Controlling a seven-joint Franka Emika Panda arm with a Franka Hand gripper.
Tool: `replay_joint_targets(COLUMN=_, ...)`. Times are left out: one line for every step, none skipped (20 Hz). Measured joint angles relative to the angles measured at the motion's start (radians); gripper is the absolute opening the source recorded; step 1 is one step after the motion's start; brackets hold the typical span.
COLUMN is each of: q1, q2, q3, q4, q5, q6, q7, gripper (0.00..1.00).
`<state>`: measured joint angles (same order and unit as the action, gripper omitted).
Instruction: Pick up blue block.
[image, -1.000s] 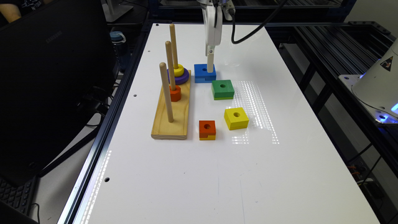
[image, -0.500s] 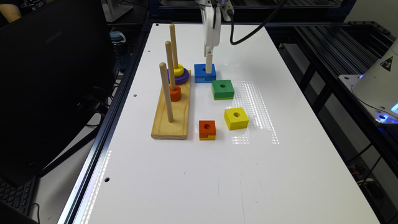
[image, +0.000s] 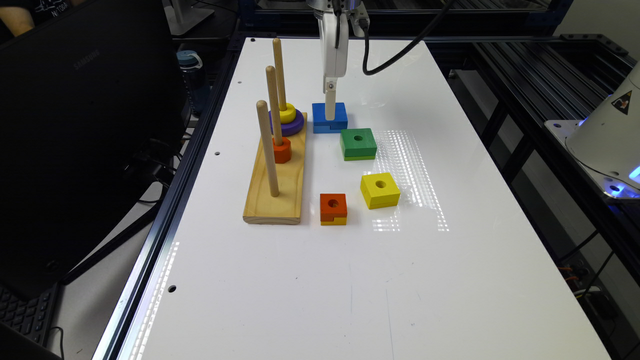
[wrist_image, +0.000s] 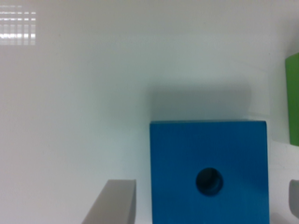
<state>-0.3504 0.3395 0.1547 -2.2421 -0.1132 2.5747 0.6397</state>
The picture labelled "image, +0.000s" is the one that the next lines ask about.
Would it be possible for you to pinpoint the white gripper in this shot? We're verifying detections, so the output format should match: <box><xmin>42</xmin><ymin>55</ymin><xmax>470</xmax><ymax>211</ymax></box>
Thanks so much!
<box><xmin>314</xmin><ymin>0</ymin><xmax>370</xmax><ymax>121</ymax></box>

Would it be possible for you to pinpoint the blue square block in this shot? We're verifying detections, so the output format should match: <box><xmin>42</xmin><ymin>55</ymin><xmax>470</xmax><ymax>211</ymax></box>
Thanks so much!
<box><xmin>312</xmin><ymin>102</ymin><xmax>348</xmax><ymax>133</ymax></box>

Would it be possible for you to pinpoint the person's forearm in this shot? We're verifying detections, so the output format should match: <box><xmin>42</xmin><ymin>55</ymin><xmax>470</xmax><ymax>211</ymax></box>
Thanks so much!
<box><xmin>0</xmin><ymin>7</ymin><xmax>35</xmax><ymax>37</ymax></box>

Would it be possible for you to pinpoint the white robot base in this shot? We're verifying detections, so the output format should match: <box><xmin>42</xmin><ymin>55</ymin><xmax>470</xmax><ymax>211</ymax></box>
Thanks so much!
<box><xmin>545</xmin><ymin>67</ymin><xmax>639</xmax><ymax>201</ymax></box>

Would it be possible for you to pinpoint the green square block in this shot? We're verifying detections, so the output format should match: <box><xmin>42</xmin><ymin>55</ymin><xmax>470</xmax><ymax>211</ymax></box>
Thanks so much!
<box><xmin>340</xmin><ymin>128</ymin><xmax>377</xmax><ymax>161</ymax></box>

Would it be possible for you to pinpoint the yellow square block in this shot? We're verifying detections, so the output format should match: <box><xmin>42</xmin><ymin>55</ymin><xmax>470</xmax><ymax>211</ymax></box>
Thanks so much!
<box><xmin>360</xmin><ymin>173</ymin><xmax>401</xmax><ymax>209</ymax></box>

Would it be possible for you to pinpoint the orange and yellow small block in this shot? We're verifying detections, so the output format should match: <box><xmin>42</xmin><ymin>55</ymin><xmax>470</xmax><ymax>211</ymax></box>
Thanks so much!
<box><xmin>320</xmin><ymin>193</ymin><xmax>348</xmax><ymax>225</ymax></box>

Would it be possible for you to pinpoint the rear wooden peg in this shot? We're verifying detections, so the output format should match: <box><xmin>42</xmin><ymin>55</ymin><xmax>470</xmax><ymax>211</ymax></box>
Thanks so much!
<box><xmin>272</xmin><ymin>38</ymin><xmax>287</xmax><ymax>111</ymax></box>

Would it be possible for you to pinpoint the wooden peg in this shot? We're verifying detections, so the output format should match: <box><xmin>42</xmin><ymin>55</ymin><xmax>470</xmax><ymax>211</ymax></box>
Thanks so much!
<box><xmin>272</xmin><ymin>38</ymin><xmax>287</xmax><ymax>111</ymax></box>
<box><xmin>256</xmin><ymin>100</ymin><xmax>279</xmax><ymax>197</ymax></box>
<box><xmin>265</xmin><ymin>65</ymin><xmax>283</xmax><ymax>147</ymax></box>

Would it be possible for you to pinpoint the middle wooden peg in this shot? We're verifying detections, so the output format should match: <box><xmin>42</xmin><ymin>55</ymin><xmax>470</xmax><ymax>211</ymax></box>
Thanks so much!
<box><xmin>265</xmin><ymin>65</ymin><xmax>283</xmax><ymax>147</ymax></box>

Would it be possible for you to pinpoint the front wooden peg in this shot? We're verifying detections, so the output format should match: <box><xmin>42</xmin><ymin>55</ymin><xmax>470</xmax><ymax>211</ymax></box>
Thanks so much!
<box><xmin>256</xmin><ymin>100</ymin><xmax>279</xmax><ymax>197</ymax></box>

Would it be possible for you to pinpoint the blue water bottle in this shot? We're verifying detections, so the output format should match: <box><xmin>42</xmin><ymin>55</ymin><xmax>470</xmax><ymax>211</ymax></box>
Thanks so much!
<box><xmin>176</xmin><ymin>50</ymin><xmax>210</xmax><ymax>116</ymax></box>

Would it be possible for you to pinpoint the wooden peg base board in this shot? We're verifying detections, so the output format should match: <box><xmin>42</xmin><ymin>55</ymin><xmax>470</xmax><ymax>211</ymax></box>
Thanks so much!
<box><xmin>243</xmin><ymin>111</ymin><xmax>306</xmax><ymax>225</ymax></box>

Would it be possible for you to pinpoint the black Samsung monitor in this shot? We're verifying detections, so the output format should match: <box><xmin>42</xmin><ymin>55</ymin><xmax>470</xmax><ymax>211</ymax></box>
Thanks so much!
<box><xmin>1</xmin><ymin>0</ymin><xmax>188</xmax><ymax>300</ymax></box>

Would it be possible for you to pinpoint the black keyboard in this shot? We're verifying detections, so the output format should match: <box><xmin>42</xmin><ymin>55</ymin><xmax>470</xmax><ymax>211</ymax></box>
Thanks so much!
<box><xmin>0</xmin><ymin>284</ymin><xmax>59</xmax><ymax>347</ymax></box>

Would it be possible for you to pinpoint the yellow round ring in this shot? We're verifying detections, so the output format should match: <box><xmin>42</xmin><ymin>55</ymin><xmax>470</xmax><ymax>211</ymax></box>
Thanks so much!
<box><xmin>277</xmin><ymin>102</ymin><xmax>298</xmax><ymax>125</ymax></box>

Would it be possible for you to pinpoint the purple round ring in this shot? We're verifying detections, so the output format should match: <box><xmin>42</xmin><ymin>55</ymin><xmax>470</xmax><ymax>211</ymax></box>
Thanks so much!
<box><xmin>268</xmin><ymin>108</ymin><xmax>306</xmax><ymax>138</ymax></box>

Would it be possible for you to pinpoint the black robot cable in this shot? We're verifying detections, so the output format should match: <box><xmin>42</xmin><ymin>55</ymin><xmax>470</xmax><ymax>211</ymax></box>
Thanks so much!
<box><xmin>361</xmin><ymin>0</ymin><xmax>457</xmax><ymax>77</ymax></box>

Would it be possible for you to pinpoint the orange hexagon ring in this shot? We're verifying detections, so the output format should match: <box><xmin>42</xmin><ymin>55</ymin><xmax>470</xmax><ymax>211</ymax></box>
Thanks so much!
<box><xmin>272</xmin><ymin>137</ymin><xmax>293</xmax><ymax>165</ymax></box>

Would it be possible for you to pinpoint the black aluminium frame rail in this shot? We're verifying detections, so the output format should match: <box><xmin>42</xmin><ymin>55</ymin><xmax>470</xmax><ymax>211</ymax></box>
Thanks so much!
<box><xmin>427</xmin><ymin>35</ymin><xmax>639</xmax><ymax>278</ymax></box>

